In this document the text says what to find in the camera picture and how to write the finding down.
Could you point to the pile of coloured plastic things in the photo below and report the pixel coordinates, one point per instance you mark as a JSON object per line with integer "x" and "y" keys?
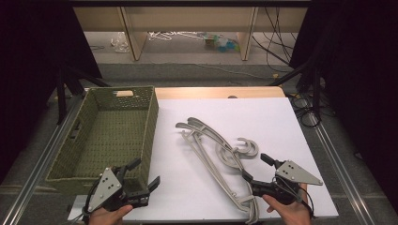
{"x": 222, "y": 43}

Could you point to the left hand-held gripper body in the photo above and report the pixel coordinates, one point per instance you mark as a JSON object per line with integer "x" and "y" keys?
{"x": 108, "y": 187}

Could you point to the person's right hand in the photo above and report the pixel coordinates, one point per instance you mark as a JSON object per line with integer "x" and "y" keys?
{"x": 292, "y": 214}

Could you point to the wooden shelf unit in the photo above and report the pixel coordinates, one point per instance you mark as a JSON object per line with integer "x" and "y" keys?
{"x": 187, "y": 18}

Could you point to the clear plastic bag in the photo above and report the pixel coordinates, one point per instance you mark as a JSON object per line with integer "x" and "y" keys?
{"x": 120, "y": 42}

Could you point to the black curtain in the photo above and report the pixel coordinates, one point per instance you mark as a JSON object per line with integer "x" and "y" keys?
{"x": 28, "y": 78}
{"x": 359, "y": 78}

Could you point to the grey plastic hanger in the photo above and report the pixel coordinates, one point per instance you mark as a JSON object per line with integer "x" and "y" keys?
{"x": 203, "y": 126}
{"x": 219, "y": 176}

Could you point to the black metal stand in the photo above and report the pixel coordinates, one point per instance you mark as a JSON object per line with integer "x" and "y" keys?
{"x": 316, "y": 90}
{"x": 61, "y": 93}

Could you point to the green woven basket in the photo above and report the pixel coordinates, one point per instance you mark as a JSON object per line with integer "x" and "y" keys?
{"x": 109, "y": 134}

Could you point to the person's left hand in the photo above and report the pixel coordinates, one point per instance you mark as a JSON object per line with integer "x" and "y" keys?
{"x": 106, "y": 217}

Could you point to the white hangers on floor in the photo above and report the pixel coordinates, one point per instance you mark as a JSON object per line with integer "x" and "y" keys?
{"x": 162, "y": 36}

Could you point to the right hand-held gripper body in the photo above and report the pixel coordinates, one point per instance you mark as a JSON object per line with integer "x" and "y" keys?
{"x": 294, "y": 175}

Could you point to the aluminium rail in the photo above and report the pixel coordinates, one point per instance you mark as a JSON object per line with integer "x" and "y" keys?
{"x": 40, "y": 168}
{"x": 347, "y": 175}

